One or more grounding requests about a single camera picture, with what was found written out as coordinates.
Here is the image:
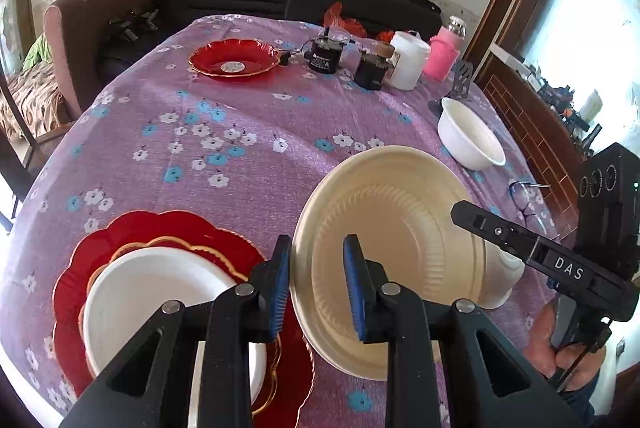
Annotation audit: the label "black metal equipment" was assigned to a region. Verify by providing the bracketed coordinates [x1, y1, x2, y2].
[102, 8, 161, 43]

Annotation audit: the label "green cloth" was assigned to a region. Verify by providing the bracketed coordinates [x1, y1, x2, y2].
[22, 32, 53, 71]

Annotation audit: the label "grey metal bracket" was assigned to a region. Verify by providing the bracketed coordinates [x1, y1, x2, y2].
[452, 60, 473, 101]

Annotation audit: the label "white disposable plate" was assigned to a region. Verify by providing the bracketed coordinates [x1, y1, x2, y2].
[82, 247, 268, 404]

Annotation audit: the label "dark wooden bed frame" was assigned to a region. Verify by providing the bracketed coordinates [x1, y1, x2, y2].
[0, 72, 51, 209]

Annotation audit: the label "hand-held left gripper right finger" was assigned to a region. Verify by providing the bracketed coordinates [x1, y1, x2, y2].
[342, 234, 596, 428]

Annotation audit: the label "black cylindrical motor device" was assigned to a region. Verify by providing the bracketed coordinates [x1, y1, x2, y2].
[305, 26, 346, 74]

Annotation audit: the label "black jar with wooden lid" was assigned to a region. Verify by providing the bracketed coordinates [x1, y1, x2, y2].
[354, 49, 393, 91]

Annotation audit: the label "cream disposable plate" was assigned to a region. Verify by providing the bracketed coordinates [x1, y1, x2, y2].
[290, 145, 487, 381]

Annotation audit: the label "person's right hand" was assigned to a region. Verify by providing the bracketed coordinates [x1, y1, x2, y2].
[525, 298, 606, 389]

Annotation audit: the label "white plastic jar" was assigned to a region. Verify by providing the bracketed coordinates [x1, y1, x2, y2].
[387, 30, 432, 91]

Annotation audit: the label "red plastic bag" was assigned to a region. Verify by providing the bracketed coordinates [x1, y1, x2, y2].
[322, 2, 368, 38]

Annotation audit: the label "red gold-rimmed glass plate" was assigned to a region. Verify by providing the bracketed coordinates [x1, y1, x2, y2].
[188, 38, 282, 81]

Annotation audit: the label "large red scalloped plate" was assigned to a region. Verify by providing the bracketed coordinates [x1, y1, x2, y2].
[52, 209, 316, 428]

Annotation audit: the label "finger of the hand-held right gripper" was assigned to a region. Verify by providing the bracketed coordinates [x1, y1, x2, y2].
[450, 200, 538, 266]

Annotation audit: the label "eyeglasses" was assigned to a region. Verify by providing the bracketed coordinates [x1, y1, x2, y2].
[509, 180, 551, 233]

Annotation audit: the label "brown patterned blanket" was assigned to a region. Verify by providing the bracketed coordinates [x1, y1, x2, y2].
[0, 62, 66, 139]

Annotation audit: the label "brown armchair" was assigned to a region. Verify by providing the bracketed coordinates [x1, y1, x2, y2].
[42, 0, 168, 119]

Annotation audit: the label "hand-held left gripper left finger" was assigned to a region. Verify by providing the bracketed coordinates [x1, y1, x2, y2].
[60, 235, 293, 428]

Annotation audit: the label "white bottle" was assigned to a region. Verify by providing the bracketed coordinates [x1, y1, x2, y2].
[580, 90, 603, 121]

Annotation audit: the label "pink sleeved bottle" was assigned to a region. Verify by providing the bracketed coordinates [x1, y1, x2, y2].
[422, 15, 468, 81]

